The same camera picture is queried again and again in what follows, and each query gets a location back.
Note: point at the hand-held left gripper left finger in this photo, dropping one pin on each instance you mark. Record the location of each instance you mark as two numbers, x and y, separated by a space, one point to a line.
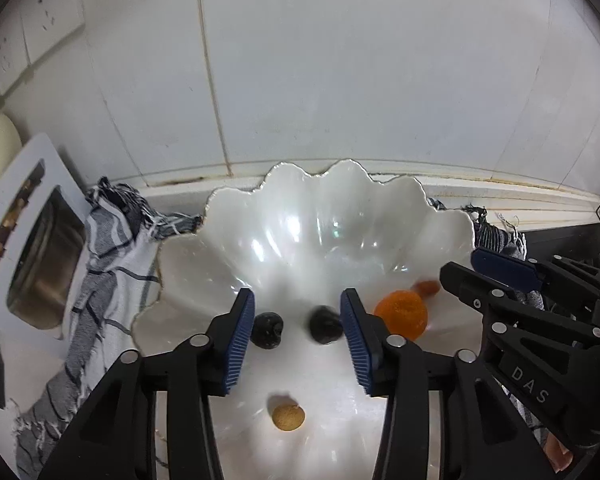
237 345

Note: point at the mandarin orange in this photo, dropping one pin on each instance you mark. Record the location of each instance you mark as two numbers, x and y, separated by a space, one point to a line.
402 312

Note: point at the steel pot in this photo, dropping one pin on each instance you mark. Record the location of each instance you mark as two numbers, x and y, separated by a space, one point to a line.
45 260

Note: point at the white wall outlet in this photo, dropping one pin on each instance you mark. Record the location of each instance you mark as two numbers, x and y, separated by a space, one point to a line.
5 60
50 15

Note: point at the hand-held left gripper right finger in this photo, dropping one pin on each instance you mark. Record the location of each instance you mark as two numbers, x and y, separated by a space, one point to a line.
357 345

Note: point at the dark plum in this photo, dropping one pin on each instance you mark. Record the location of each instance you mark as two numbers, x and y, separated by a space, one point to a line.
267 329
325 325

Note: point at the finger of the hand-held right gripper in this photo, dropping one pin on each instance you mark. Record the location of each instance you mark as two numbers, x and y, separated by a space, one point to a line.
505 270
480 292

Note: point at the black glass gas stove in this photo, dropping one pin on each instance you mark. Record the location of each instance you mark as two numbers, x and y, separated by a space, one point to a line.
565 240

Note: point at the person's right hand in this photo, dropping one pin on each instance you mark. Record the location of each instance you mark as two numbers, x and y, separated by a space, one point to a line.
560 455

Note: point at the grey checked cloth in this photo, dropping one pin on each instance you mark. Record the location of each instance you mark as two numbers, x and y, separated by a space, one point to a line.
115 260

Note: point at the white scalloped bowl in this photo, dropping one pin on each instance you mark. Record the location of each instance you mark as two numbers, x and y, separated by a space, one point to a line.
305 220

